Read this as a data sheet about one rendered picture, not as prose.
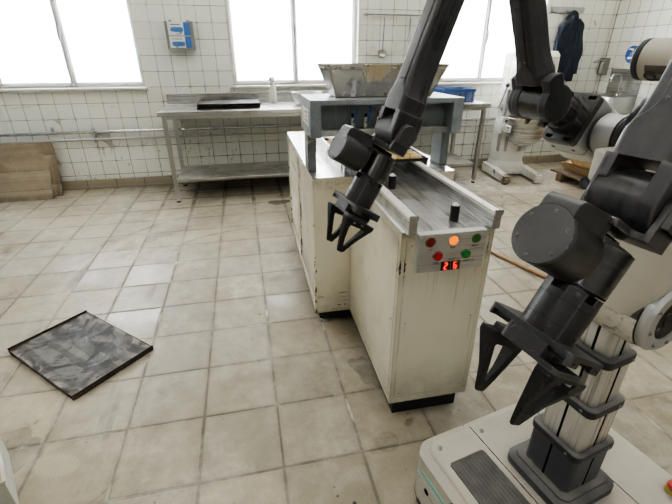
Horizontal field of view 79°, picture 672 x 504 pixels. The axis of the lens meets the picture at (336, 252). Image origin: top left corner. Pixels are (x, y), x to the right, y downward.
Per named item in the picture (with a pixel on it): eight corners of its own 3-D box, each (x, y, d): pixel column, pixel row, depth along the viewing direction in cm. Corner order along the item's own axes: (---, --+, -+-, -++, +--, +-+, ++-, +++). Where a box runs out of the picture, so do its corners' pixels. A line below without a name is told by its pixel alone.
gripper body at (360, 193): (351, 213, 75) (370, 178, 74) (330, 197, 83) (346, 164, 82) (377, 225, 79) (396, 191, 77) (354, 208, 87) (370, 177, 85)
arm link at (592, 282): (650, 256, 40) (596, 235, 44) (621, 233, 36) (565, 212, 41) (609, 315, 41) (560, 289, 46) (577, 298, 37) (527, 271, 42)
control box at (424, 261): (412, 269, 138) (415, 231, 132) (476, 262, 142) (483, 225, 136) (416, 274, 135) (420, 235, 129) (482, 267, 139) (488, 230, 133)
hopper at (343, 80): (316, 94, 202) (316, 63, 196) (422, 92, 212) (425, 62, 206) (327, 99, 176) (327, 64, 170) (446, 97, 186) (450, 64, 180)
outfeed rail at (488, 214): (350, 129, 309) (350, 120, 306) (354, 129, 310) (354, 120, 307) (492, 229, 133) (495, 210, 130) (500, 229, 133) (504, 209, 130)
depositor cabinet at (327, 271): (292, 235, 337) (286, 132, 300) (374, 229, 350) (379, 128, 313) (316, 326, 225) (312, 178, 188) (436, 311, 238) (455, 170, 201)
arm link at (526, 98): (578, 97, 88) (557, 95, 92) (554, 72, 83) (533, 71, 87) (554, 136, 90) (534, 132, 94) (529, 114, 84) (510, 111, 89)
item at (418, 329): (348, 321, 229) (350, 164, 190) (406, 314, 235) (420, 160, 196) (386, 420, 167) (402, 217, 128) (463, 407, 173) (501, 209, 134)
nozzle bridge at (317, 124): (302, 161, 217) (300, 94, 202) (429, 155, 230) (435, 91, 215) (311, 178, 188) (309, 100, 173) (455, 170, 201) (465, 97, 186)
